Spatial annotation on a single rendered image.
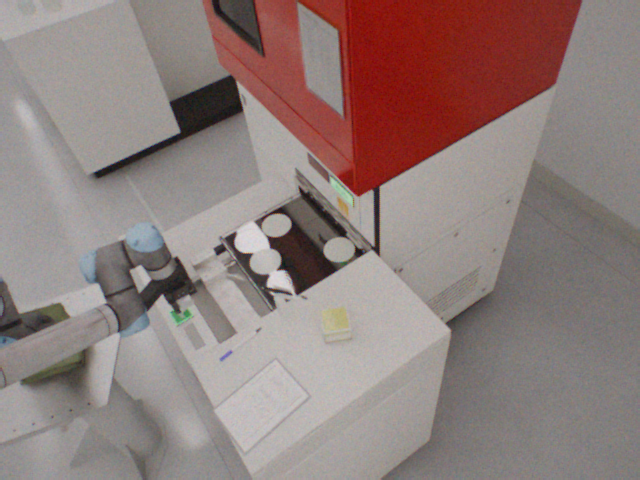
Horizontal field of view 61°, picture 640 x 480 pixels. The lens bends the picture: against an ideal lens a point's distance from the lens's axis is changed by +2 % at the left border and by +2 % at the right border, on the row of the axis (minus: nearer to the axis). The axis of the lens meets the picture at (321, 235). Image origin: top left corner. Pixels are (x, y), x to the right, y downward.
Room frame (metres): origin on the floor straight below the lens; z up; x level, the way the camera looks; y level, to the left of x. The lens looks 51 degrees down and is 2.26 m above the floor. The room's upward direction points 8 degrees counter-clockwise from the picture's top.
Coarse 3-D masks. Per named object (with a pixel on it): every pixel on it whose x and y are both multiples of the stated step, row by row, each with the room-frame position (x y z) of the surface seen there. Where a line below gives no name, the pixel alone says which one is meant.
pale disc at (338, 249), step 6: (330, 240) 1.07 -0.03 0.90; (336, 240) 1.07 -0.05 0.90; (342, 240) 1.07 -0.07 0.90; (348, 240) 1.06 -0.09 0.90; (324, 246) 1.05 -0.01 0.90; (330, 246) 1.05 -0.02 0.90; (336, 246) 1.05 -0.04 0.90; (342, 246) 1.04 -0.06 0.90; (348, 246) 1.04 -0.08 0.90; (354, 246) 1.04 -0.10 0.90; (324, 252) 1.03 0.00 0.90; (330, 252) 1.03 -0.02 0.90; (336, 252) 1.02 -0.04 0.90; (342, 252) 1.02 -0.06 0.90; (348, 252) 1.02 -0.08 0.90; (330, 258) 1.00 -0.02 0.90; (336, 258) 1.00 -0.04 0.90; (342, 258) 1.00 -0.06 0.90; (348, 258) 0.99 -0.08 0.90
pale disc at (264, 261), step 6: (258, 252) 1.07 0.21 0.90; (264, 252) 1.06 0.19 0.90; (270, 252) 1.06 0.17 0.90; (276, 252) 1.06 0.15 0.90; (252, 258) 1.05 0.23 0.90; (258, 258) 1.04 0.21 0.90; (264, 258) 1.04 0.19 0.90; (270, 258) 1.04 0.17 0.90; (276, 258) 1.03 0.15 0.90; (252, 264) 1.02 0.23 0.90; (258, 264) 1.02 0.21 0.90; (264, 264) 1.01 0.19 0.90; (270, 264) 1.01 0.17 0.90; (276, 264) 1.01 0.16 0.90; (258, 270) 0.99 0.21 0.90; (264, 270) 0.99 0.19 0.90; (270, 270) 0.99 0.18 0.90
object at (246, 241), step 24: (264, 216) 1.22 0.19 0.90; (288, 216) 1.20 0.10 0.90; (312, 216) 1.19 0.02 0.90; (240, 240) 1.13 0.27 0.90; (264, 240) 1.11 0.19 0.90; (288, 240) 1.10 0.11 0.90; (312, 240) 1.08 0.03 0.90; (288, 264) 1.00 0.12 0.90; (312, 264) 0.99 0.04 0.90; (336, 264) 0.98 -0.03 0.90; (288, 288) 0.91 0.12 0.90
